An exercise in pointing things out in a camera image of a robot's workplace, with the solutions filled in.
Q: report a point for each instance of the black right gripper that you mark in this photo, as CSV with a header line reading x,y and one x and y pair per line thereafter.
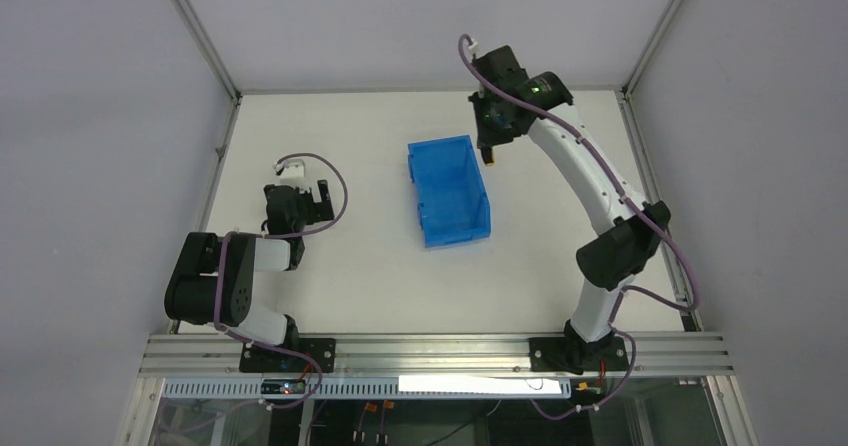
x,y
490,123

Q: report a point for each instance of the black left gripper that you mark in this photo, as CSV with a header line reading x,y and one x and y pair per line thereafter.
x,y
313,206

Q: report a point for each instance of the yellow black screwdriver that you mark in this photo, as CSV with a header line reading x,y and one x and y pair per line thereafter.
x,y
487,155

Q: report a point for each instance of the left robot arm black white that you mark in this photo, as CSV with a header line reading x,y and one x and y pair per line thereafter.
x,y
212,281

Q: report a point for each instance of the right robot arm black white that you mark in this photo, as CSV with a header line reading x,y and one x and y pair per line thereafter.
x,y
628,228

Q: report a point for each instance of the blue plastic bin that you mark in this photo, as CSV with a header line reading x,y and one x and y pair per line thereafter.
x,y
452,203

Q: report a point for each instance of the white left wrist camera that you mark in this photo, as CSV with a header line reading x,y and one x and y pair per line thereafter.
x,y
292,174

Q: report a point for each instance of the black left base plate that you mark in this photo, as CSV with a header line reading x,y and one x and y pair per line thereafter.
x,y
261,360

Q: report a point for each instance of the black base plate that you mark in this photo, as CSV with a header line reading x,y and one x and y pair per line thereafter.
x,y
573,355
261,360

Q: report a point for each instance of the aluminium mounting rail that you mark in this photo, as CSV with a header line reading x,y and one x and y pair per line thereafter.
x,y
655,354

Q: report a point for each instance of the white slotted cable duct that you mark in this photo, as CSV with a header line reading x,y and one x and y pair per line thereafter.
x,y
404,387

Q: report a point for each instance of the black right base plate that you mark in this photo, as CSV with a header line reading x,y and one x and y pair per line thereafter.
x,y
573,355

